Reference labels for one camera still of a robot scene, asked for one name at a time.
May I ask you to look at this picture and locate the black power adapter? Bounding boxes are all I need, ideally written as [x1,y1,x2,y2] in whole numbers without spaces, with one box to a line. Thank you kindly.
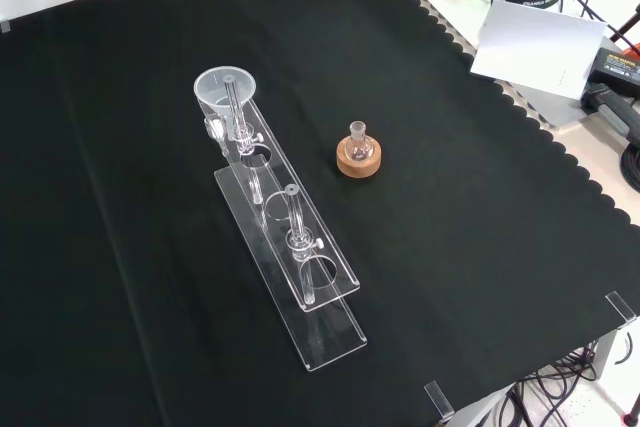
[588,46,640,99]

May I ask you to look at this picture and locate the clear acrylic funnel stand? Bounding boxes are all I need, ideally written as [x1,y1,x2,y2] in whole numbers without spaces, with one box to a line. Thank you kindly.
[193,74,369,374]

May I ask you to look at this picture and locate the clear glass weighing funnel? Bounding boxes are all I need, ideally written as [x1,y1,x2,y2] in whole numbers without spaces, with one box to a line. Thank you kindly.
[203,115,232,159]

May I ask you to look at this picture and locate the black coiled cable bundle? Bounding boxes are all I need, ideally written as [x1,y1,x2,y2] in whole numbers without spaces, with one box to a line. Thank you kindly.
[619,140,640,189]

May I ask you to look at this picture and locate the black and grey clamp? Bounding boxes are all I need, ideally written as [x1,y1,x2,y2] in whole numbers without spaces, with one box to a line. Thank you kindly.
[581,88,640,149]

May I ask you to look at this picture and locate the small round-bottom glass flask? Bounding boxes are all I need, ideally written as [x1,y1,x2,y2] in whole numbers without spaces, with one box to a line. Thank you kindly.
[347,120,374,163]

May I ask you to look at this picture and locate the black cloth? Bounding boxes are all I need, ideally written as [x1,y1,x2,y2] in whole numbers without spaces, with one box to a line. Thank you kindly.
[0,0,640,427]

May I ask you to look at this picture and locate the clear plastic funnel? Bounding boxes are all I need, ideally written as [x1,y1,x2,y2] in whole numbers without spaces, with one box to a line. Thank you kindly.
[192,64,259,149]

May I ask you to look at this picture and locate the cork ring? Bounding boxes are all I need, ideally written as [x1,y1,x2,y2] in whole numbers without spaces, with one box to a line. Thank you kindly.
[335,136,384,180]

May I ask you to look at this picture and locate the black cable tangle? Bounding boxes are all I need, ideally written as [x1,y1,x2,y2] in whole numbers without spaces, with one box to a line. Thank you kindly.
[492,339,621,427]

